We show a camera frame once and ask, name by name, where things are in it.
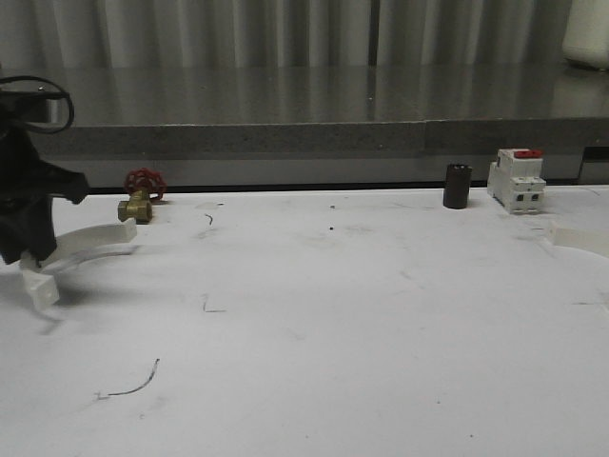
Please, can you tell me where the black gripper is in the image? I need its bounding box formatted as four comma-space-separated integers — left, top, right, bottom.
1, 92, 89, 265

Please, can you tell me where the white half pipe clamp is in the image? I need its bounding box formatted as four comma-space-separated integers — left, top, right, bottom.
19, 219, 137, 311

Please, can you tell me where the brass valve red handwheel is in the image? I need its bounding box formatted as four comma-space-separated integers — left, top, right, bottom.
117, 168, 167, 224

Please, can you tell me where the grey stone counter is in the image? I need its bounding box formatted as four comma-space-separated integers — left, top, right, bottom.
0, 65, 609, 158

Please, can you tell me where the dark brown cylindrical coupling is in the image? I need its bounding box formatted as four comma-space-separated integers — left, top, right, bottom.
442, 164, 472, 209

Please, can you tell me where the white container on counter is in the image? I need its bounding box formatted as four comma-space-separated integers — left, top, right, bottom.
562, 0, 608, 70

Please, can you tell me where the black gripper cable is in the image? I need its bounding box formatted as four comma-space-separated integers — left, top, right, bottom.
0, 74, 75, 134

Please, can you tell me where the white circuit breaker red switch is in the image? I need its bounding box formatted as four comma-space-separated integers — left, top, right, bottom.
487, 148, 546, 214

